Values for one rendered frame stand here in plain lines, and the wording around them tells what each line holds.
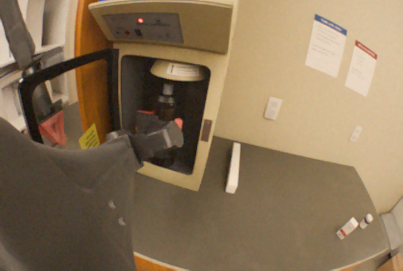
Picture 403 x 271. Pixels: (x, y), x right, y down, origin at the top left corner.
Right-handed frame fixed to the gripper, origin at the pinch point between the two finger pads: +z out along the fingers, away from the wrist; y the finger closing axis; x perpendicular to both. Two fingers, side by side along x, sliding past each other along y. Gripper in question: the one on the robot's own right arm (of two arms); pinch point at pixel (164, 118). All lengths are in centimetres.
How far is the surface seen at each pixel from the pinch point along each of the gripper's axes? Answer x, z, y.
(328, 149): 14, 35, -90
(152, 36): -23.9, -10.4, 2.3
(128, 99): -3.6, -0.6, 13.1
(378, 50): -55, 29, -102
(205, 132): -1.1, -5.5, -13.4
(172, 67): -16.5, -3.5, -1.5
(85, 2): -33.3, -14.2, 22.5
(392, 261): 94, -51, -254
